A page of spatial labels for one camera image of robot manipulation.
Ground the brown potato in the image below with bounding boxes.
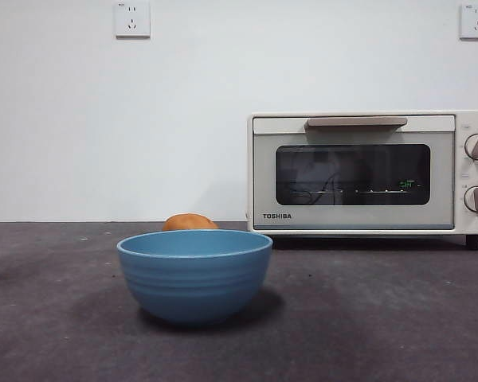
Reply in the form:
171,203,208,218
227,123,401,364
162,213,220,232

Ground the blue ribbed bowl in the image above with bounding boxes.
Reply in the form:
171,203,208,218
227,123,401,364
116,228,274,329

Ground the glass oven door with handle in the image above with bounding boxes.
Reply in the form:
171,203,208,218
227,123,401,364
253,115,456,231

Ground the cream Toshiba toaster oven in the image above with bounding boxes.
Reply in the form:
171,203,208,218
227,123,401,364
245,110,478,251

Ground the metal wire oven rack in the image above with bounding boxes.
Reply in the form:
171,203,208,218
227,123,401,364
289,186,407,197

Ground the white wall socket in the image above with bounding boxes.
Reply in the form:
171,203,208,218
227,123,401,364
115,1,151,40
458,3,478,41

